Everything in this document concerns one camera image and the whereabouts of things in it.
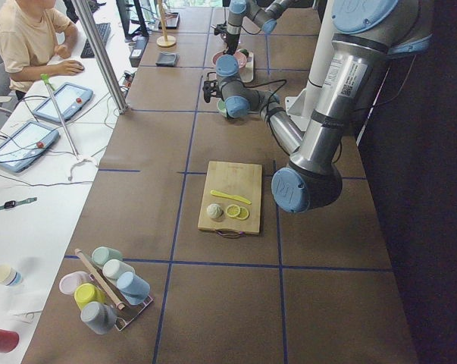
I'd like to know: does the white steamed bun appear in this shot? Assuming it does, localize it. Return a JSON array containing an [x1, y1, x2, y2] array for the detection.
[[205, 203, 224, 221]]

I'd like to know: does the lemon slice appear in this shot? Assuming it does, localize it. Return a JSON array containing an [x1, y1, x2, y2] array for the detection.
[[236, 206, 249, 221], [226, 204, 241, 218]]

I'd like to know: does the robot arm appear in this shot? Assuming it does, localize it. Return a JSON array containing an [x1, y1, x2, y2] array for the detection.
[[203, 1, 434, 213], [214, 0, 294, 55]]

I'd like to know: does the paper cup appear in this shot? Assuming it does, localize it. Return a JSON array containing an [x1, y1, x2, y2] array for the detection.
[[0, 264, 22, 287]]

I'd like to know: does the upper teach pendant tablet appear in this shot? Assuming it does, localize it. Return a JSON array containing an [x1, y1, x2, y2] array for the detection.
[[32, 83, 93, 124]]

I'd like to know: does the green strap smartwatch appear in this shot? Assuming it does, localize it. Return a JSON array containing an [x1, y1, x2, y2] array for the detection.
[[0, 197, 37, 211]]

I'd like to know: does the mint green bowl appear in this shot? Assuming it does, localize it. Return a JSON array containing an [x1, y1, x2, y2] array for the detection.
[[217, 99, 228, 118]]

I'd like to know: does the white cup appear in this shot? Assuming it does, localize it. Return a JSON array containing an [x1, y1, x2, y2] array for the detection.
[[102, 259, 135, 283]]

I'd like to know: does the lower teach pendant tablet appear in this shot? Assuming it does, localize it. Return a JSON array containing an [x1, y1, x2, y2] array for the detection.
[[0, 120, 60, 173]]

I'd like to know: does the mint green cup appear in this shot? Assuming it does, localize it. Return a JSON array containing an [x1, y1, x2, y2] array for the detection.
[[91, 246, 124, 268]]

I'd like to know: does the black keyboard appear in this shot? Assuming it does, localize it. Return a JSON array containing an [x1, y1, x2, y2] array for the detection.
[[80, 22, 112, 59]]

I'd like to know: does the white wire cup rack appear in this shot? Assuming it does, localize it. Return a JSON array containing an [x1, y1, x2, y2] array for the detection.
[[111, 295, 154, 331]]

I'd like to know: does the black framed tray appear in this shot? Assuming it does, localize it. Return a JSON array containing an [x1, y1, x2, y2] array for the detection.
[[153, 12, 180, 31]]

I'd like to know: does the thin metal rod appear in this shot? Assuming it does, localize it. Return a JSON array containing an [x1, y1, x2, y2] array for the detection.
[[40, 74, 79, 158]]

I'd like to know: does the wooden stand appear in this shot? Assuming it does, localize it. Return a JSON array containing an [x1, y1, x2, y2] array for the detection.
[[156, 0, 177, 48]]

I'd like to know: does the red cylinder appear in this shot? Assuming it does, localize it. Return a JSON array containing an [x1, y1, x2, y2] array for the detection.
[[0, 329, 20, 353]]

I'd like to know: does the upper lemon slice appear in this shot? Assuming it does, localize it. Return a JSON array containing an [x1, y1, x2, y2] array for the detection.
[[226, 204, 241, 218]]

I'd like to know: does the beige plastic tray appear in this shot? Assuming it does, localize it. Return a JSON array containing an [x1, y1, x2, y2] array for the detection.
[[239, 52, 255, 83]]

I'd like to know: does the teach pendant tablet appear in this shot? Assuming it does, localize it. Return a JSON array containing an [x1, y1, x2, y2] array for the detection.
[[0, 120, 60, 173], [32, 83, 93, 124]]

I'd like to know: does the folded grey cloth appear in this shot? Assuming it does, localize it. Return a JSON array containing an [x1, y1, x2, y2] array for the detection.
[[155, 52, 178, 67]]

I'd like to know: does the person in beige shirt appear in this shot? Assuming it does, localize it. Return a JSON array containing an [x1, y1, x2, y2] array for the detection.
[[0, 0, 79, 99]]

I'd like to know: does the yellow plastic knife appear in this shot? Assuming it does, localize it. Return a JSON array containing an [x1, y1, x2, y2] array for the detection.
[[210, 190, 252, 205]]

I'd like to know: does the bamboo cutting board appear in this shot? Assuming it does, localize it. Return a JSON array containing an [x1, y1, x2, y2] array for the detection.
[[198, 161, 262, 235]]

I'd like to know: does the pink cup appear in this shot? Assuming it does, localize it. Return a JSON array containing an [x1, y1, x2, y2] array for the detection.
[[58, 271, 91, 296]]

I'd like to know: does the yellow cup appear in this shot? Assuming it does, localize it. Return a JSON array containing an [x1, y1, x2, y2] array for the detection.
[[74, 283, 105, 310]]

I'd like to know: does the pink bowl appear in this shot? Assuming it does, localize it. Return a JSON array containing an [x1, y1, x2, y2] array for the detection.
[[212, 52, 247, 69]]

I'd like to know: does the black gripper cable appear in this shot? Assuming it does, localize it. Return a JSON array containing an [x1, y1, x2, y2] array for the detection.
[[246, 78, 290, 115]]

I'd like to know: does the blue cup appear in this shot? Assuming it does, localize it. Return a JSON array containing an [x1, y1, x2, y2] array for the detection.
[[116, 271, 151, 305]]

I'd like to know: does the grey cup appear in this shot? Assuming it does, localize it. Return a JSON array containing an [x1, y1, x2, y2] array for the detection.
[[80, 301, 117, 334]]

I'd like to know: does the grey aluminium post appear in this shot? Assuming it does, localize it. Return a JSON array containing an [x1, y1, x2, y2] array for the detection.
[[72, 0, 128, 115]]

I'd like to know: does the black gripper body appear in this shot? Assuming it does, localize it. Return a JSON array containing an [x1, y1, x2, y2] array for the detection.
[[202, 74, 219, 103], [211, 23, 227, 37]]

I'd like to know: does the lower lemon slice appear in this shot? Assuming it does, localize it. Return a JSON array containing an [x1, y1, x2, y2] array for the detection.
[[236, 206, 249, 221]]

